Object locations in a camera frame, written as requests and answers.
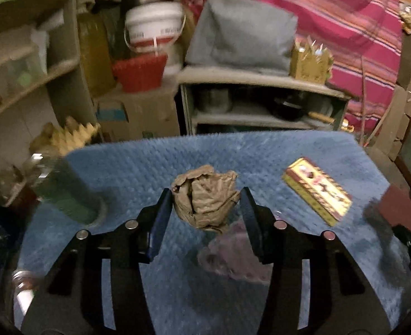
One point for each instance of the clear spice jar lying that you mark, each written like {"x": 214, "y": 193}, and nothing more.
{"x": 25, "y": 284}

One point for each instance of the dark red sponge pad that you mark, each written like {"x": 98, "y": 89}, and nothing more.
{"x": 395, "y": 207}

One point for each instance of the yellow red cardboard box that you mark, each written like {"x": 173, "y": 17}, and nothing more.
{"x": 320, "y": 191}

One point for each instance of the brown paper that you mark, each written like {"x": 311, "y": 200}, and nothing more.
{"x": 204, "y": 198}

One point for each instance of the pink striped curtain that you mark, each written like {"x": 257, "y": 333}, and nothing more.
{"x": 350, "y": 29}

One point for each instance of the egg carton tray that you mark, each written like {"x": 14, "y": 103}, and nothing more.
{"x": 63, "y": 140}

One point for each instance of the green glass jar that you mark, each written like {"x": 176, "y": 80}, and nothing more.
{"x": 53, "y": 179}

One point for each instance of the wooden shelf unit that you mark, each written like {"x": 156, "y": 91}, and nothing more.
{"x": 41, "y": 75}

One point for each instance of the purple plastic wrapper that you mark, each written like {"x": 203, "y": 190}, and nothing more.
{"x": 230, "y": 255}

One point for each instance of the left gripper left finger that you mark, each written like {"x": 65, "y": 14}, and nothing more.
{"x": 69, "y": 300}

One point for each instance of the low wooden side table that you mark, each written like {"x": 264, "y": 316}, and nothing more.
{"x": 217, "y": 99}

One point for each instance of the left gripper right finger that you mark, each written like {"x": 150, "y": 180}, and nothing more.
{"x": 316, "y": 286}

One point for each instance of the blue quilted table cloth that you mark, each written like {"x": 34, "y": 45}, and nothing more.
{"x": 181, "y": 296}

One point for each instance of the red plastic basket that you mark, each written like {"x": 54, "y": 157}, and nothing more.
{"x": 140, "y": 74}

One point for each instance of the broom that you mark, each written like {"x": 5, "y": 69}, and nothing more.
{"x": 365, "y": 111}

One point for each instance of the white plastic bucket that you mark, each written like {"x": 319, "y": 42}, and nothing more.
{"x": 154, "y": 26}

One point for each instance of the grey cushion bag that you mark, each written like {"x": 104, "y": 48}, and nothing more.
{"x": 244, "y": 34}

